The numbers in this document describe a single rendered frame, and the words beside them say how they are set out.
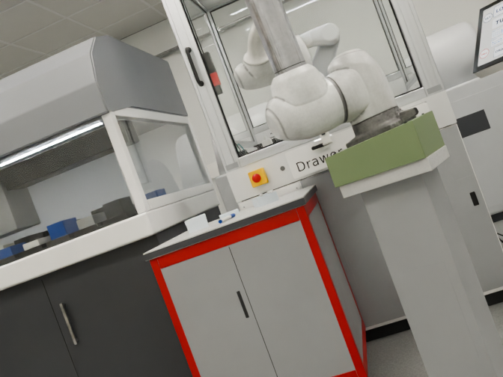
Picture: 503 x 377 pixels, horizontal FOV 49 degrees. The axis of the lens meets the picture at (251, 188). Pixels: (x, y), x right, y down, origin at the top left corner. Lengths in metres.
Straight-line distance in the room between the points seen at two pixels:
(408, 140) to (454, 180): 0.91
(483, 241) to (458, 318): 0.83
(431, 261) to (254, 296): 0.63
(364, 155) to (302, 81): 0.28
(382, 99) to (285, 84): 0.30
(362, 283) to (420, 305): 0.78
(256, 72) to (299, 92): 0.39
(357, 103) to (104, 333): 1.60
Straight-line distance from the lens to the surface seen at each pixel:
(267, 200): 2.21
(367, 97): 1.70
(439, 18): 5.86
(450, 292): 1.75
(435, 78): 2.50
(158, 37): 6.15
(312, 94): 1.64
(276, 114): 1.63
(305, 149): 2.16
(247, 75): 1.99
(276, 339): 2.01
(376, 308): 2.57
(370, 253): 2.51
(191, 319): 2.06
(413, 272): 1.75
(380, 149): 1.63
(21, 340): 2.90
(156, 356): 2.62
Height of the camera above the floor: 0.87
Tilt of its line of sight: 1 degrees down
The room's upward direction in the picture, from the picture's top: 20 degrees counter-clockwise
